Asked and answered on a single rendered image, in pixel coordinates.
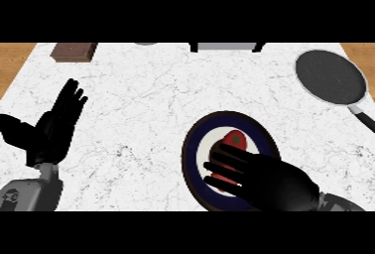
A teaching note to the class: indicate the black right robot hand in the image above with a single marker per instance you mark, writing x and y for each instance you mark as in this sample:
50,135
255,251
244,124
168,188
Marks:
273,183

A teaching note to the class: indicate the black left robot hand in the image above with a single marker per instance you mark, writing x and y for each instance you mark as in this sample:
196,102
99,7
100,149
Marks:
56,125

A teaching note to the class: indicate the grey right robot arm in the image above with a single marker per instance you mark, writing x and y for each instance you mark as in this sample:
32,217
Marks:
338,203

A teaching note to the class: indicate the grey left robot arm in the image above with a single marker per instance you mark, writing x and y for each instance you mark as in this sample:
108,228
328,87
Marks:
34,191

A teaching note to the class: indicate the navy and white plate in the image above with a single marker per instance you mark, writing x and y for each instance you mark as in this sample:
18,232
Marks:
205,149

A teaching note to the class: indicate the dark grey frying pan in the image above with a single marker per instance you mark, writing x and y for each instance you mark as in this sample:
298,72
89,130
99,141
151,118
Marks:
332,79

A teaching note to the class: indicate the brown rectangular block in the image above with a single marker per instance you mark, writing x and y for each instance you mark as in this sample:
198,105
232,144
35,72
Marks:
72,52

